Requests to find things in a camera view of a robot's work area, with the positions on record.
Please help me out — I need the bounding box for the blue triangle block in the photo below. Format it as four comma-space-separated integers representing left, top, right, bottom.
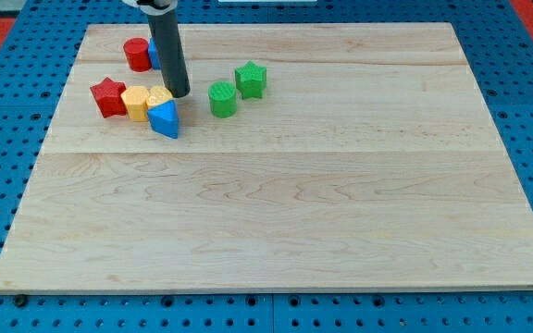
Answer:
148, 100, 180, 139

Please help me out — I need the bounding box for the red cylinder block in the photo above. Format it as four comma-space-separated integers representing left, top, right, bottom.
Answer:
123, 38, 152, 72

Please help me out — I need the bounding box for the green cylinder block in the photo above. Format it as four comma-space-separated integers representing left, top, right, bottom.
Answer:
208, 81, 237, 118

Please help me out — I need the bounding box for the green star block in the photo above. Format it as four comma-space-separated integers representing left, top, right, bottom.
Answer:
234, 61, 267, 99

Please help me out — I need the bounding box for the red star block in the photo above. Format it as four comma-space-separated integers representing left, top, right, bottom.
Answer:
90, 77, 127, 118

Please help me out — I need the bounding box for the yellow hexagon block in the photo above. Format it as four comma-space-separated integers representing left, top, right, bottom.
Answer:
120, 86, 150, 122

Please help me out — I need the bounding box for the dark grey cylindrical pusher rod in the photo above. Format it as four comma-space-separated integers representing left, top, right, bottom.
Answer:
147, 10, 190, 98

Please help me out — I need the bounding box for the yellow heart block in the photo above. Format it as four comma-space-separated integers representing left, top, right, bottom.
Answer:
146, 85, 173, 109

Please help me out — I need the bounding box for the blue block behind rod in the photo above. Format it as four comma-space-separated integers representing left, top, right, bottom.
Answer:
147, 38, 161, 70

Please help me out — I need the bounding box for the wooden board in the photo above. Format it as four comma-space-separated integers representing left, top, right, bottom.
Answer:
0, 22, 533, 295

